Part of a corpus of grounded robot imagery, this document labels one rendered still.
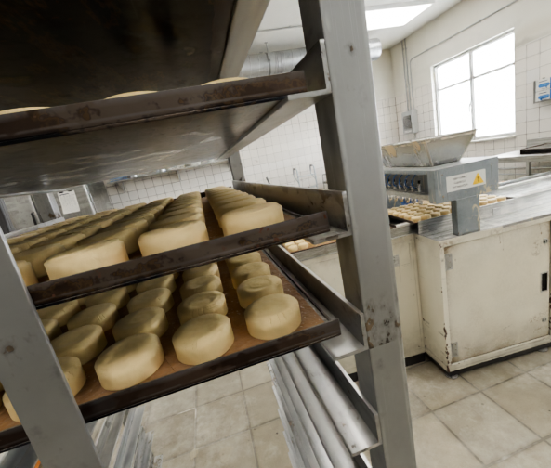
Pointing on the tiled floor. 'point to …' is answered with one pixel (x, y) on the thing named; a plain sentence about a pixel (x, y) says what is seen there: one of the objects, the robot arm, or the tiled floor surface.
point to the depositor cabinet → (504, 285)
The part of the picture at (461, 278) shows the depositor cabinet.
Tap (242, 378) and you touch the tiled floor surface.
